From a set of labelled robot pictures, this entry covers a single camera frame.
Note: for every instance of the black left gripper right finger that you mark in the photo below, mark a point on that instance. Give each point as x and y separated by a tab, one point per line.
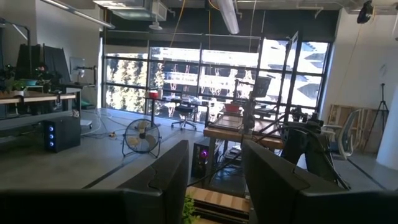
311	208

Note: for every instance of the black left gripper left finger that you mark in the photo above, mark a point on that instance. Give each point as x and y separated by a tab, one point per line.
93	208

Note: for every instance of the grey monitor on arm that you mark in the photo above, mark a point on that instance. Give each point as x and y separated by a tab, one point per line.
77	65

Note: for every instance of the computer tower blue lights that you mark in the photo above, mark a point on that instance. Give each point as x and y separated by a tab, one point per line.
62	133

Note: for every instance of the black floor fan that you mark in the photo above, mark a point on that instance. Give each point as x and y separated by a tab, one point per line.
141	136

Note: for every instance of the white mesh office chair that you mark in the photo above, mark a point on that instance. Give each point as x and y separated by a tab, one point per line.
349	130

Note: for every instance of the small green potted plant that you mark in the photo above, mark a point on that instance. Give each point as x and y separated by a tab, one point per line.
189	211

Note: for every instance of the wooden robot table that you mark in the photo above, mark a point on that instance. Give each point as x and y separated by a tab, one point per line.
236	132

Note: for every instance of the computer tower purple lights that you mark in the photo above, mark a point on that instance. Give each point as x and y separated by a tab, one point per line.
202	160

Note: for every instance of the wooden desk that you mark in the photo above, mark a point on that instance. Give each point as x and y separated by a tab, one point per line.
37	97

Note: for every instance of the red bowl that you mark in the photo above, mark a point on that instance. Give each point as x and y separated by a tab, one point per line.
232	107

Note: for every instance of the red cup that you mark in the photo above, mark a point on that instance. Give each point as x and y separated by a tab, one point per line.
153	94

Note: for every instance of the black monitor on stand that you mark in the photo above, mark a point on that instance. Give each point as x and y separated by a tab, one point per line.
261	87

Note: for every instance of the black office chair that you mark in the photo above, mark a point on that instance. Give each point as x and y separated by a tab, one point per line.
185	113

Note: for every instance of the black tripod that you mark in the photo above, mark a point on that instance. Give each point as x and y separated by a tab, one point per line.
382	96

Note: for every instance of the potted desk plant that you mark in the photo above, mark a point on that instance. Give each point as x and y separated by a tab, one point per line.
17	86

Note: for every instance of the black acoustic panel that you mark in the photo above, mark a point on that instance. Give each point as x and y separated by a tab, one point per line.
46	62

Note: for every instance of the white ceiling pipe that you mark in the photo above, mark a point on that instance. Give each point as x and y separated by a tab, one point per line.
228	15

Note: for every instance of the black aluminium table frame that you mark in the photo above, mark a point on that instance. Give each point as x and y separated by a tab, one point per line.
217	214

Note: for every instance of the wooden frame pallets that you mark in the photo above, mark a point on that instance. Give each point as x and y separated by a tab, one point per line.
339	115

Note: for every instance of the large glass window wall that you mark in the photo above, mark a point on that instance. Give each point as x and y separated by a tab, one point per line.
186	77

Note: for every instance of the grey ceiling air duct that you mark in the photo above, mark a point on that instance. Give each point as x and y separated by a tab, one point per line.
133	9

